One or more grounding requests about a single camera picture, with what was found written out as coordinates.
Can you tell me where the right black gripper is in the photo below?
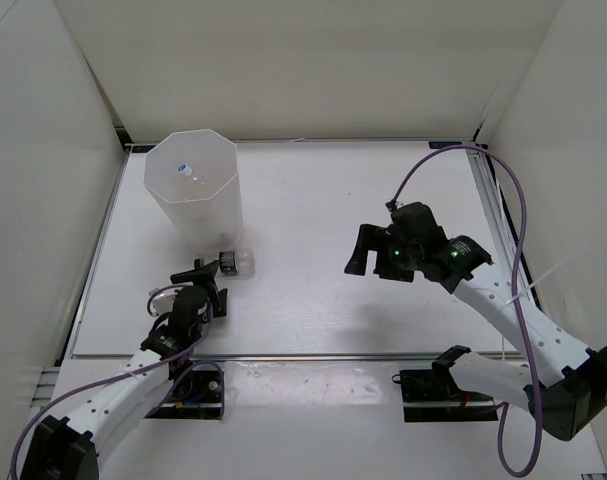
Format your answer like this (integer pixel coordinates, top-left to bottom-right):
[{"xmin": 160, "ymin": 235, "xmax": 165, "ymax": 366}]
[{"xmin": 345, "ymin": 224, "xmax": 423, "ymax": 283}]

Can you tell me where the black label plastic bottle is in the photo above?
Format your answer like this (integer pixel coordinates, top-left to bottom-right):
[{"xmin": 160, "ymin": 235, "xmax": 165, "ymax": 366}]
[{"xmin": 218, "ymin": 248, "xmax": 255, "ymax": 277}]

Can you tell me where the clear unlabelled plastic bottle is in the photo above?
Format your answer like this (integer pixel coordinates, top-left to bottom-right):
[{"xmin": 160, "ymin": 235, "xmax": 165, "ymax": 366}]
[{"xmin": 176, "ymin": 163, "xmax": 206, "ymax": 188}]

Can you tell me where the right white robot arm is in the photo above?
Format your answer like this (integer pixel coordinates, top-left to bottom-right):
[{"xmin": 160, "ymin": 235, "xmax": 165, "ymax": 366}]
[{"xmin": 344, "ymin": 202, "xmax": 607, "ymax": 441}]

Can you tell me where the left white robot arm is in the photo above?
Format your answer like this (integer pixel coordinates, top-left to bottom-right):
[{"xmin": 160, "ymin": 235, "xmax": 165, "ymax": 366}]
[{"xmin": 9, "ymin": 259, "xmax": 228, "ymax": 479}]

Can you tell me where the white octagonal plastic bin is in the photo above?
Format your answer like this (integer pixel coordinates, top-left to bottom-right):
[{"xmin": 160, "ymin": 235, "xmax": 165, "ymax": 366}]
[{"xmin": 144, "ymin": 129, "xmax": 244, "ymax": 254}]

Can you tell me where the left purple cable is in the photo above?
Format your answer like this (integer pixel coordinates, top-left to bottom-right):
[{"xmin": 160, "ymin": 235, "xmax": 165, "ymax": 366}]
[{"xmin": 5, "ymin": 284, "xmax": 228, "ymax": 480}]

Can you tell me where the purple cable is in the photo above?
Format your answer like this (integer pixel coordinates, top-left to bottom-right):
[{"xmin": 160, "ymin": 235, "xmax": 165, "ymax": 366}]
[
  {"xmin": 386, "ymin": 141, "xmax": 543, "ymax": 475},
  {"xmin": 5, "ymin": 284, "xmax": 228, "ymax": 480}
]

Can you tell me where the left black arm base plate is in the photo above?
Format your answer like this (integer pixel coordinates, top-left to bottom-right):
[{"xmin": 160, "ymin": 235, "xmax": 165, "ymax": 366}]
[{"xmin": 146, "ymin": 360, "xmax": 226, "ymax": 420}]

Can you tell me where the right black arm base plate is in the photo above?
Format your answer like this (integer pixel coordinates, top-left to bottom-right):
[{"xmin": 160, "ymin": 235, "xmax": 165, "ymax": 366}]
[{"xmin": 390, "ymin": 361, "xmax": 500, "ymax": 424}]

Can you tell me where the white cable tie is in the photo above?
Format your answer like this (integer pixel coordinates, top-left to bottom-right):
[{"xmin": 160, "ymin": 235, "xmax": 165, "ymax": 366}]
[{"xmin": 505, "ymin": 254, "xmax": 573, "ymax": 307}]

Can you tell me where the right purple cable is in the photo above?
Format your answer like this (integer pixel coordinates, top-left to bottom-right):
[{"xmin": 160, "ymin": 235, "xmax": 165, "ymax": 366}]
[{"xmin": 386, "ymin": 141, "xmax": 543, "ymax": 475}]

